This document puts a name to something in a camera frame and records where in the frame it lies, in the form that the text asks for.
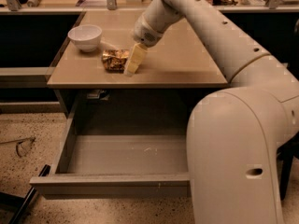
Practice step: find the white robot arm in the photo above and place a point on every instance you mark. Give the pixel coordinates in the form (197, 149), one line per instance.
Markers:
(233, 135)

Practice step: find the black metal floor stand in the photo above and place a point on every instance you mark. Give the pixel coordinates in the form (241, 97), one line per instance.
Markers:
(15, 204)

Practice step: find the black office chair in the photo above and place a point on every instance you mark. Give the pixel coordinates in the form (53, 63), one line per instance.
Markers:
(286, 153)

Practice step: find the crushed orange gold can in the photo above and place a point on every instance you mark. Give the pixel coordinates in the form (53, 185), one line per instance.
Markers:
(114, 60)

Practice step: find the white ceramic bowl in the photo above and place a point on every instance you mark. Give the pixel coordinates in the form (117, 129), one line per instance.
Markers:
(86, 37)

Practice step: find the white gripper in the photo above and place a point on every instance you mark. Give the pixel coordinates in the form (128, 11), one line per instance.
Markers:
(145, 34)

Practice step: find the grey open top drawer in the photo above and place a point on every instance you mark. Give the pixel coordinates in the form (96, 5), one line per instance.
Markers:
(131, 145)

